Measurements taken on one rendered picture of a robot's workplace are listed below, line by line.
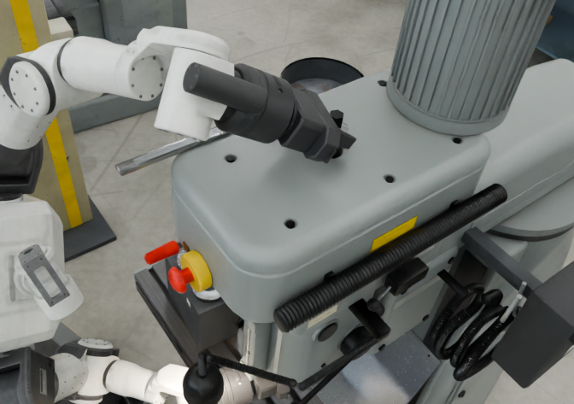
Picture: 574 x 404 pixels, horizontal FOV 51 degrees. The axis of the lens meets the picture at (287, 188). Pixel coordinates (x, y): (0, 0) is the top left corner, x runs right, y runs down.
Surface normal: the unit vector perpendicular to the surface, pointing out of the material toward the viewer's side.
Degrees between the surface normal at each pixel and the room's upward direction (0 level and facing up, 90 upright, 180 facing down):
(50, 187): 90
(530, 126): 0
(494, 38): 90
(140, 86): 74
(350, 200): 0
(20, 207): 28
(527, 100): 0
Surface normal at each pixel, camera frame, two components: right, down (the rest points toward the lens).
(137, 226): 0.08, -0.70
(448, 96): -0.29, 0.66
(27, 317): 0.73, 0.02
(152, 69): 0.83, 0.23
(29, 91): -0.57, 0.38
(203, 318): 0.51, 0.64
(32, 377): 0.96, -0.29
